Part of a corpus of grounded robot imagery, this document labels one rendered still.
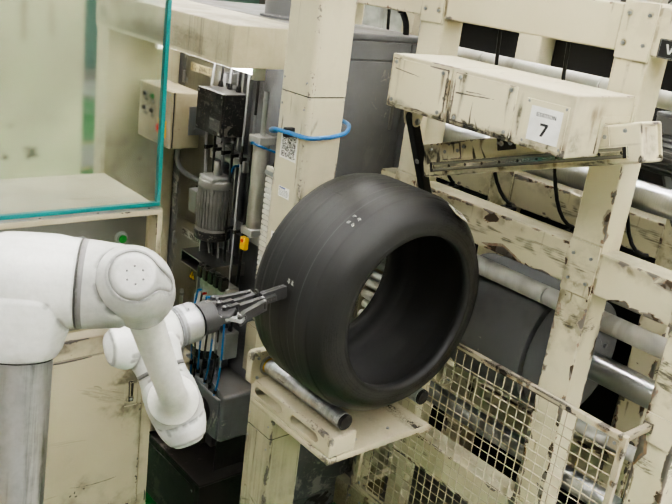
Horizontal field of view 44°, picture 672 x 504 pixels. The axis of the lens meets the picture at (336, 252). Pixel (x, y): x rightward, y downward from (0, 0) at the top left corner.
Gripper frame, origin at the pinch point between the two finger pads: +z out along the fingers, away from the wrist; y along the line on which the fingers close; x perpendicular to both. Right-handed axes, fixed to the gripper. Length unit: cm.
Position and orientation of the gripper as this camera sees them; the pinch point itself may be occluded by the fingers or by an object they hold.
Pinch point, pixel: (273, 294)
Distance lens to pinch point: 193.9
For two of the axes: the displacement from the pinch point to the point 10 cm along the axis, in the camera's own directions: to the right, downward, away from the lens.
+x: -0.2, 9.1, 4.1
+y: -6.3, -3.3, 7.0
